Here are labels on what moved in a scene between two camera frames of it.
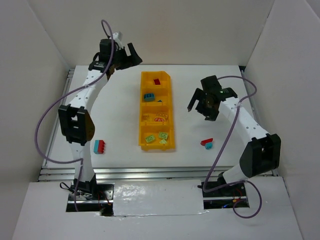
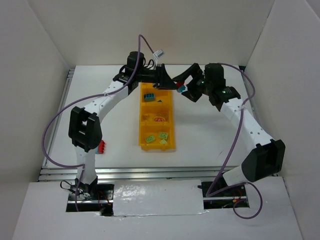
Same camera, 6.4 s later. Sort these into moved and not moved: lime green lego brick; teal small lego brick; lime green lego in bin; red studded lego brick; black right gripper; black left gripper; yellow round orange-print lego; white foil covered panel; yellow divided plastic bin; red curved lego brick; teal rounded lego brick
Moved: red curved lego brick; teal small lego brick; black right gripper; black left gripper
Not moved: yellow round orange-print lego; lime green lego brick; white foil covered panel; teal rounded lego brick; red studded lego brick; lime green lego in bin; yellow divided plastic bin
